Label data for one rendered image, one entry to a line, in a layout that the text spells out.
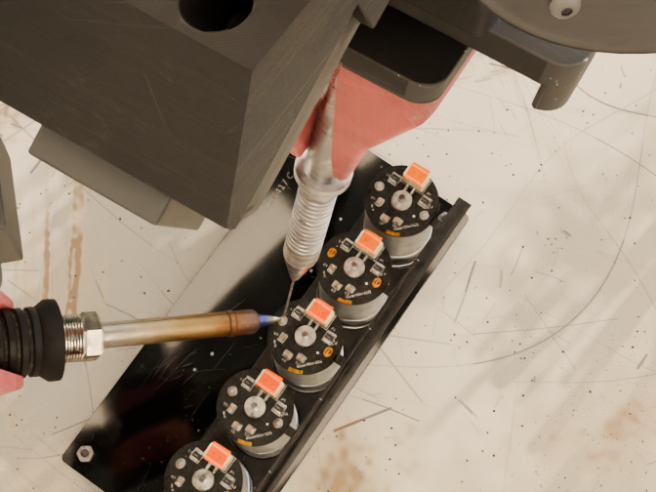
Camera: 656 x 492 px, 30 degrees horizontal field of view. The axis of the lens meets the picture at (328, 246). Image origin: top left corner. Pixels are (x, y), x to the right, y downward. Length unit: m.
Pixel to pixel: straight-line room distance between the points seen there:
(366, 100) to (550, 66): 0.04
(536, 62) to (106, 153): 0.09
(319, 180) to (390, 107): 0.08
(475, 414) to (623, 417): 0.05
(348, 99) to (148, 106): 0.10
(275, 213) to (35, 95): 0.30
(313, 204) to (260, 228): 0.13
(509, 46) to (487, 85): 0.27
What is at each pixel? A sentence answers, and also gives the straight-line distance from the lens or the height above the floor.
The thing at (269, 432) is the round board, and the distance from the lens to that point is 0.39.
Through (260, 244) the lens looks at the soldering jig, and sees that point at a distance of 0.46.
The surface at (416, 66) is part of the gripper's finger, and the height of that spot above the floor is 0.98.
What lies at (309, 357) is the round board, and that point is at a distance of 0.40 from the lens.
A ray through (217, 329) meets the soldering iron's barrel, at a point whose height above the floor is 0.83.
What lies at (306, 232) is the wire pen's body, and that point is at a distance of 0.35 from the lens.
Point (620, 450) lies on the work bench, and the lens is 0.47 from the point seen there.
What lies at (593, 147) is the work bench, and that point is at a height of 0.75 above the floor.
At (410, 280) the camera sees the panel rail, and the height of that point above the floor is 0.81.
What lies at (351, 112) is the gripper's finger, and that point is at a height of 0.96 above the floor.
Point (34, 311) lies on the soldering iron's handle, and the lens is 0.37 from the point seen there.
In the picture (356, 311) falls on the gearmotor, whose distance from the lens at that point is 0.41.
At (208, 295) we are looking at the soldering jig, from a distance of 0.46.
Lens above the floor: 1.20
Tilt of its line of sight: 75 degrees down
